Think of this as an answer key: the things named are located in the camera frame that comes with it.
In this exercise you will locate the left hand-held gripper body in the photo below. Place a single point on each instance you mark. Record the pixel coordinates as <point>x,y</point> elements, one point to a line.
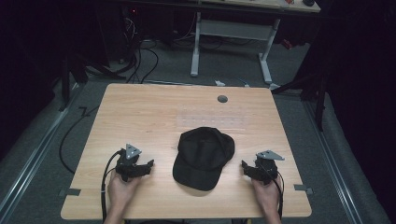
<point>127,164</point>

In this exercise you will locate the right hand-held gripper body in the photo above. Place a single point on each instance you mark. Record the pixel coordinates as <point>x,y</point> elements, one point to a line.
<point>265,169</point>

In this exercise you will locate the person's right hand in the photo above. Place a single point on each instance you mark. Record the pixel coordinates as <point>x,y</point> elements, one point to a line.
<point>266,196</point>

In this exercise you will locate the person's left hand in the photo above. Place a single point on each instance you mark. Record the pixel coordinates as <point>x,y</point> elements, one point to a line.
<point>120,193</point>

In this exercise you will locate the grey tape piece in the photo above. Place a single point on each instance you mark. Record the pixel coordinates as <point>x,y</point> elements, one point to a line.
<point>302,188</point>
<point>70,192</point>

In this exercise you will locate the black baseball cap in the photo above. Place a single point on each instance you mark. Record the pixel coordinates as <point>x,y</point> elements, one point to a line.
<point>202,158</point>

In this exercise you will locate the black tripod stand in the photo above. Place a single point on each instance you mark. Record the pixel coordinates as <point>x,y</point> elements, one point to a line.
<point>314,90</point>
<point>77,74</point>

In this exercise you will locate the red object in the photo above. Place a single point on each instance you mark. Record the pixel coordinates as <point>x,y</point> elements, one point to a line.
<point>287,44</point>

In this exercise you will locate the white-framed wooden desk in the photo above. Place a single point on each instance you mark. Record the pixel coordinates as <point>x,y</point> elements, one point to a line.
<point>236,29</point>

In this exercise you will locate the black computer mouse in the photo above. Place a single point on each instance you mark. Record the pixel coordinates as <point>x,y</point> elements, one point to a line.
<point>308,2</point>

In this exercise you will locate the metal floor rail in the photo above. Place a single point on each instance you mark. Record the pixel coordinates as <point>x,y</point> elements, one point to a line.
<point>28,165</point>
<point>334,165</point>

